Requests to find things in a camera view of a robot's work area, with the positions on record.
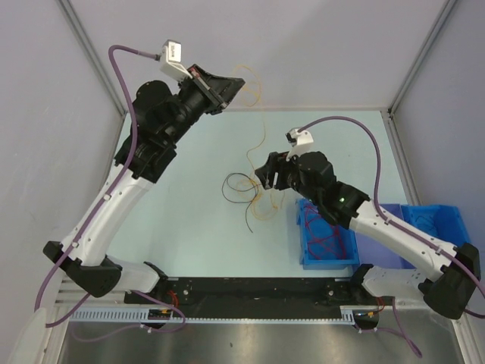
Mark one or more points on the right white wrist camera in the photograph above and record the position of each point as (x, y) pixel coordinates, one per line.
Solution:
(300, 141)

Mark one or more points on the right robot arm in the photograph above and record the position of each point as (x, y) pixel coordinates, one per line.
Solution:
(444, 276)

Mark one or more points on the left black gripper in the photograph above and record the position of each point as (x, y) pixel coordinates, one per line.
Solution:
(217, 91)

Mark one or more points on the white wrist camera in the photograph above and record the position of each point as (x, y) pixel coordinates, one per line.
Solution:
(170, 62)
(300, 141)

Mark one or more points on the slotted cable duct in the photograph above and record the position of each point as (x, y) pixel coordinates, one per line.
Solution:
(158, 316)

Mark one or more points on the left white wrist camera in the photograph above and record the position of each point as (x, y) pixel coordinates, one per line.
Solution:
(170, 62)

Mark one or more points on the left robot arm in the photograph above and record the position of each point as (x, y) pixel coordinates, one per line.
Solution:
(162, 118)

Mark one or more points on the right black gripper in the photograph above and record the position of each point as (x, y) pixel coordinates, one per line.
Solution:
(275, 161)

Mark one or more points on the blue plastic bin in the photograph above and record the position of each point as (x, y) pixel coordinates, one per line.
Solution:
(439, 221)
(324, 246)

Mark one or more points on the purple plastic tray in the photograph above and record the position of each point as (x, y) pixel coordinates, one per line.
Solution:
(372, 252)

